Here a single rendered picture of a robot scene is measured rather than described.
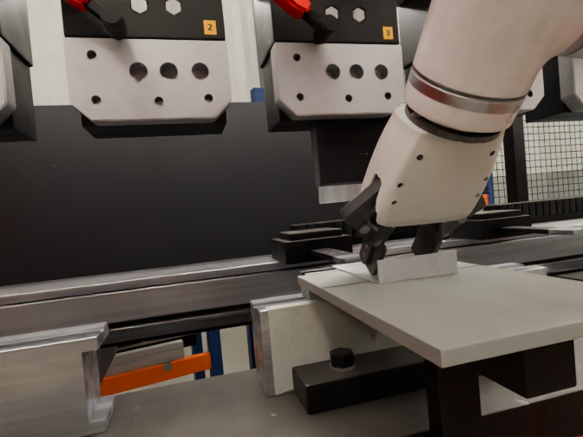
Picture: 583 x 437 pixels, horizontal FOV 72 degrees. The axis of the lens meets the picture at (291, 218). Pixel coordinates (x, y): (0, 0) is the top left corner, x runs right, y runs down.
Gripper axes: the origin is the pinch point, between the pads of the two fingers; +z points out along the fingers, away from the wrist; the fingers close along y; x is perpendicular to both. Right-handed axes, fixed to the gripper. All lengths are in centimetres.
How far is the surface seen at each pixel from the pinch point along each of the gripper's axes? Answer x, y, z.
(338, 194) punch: -10.4, 2.9, 0.4
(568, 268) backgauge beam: -15, -59, 30
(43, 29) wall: -444, 139, 115
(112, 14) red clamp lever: -14.8, 25.6, -17.7
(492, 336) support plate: 16.4, 6.0, -10.9
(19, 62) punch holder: -21.5, 35.9, -11.0
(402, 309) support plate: 11.0, 7.1, -6.2
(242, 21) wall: -499, -69, 115
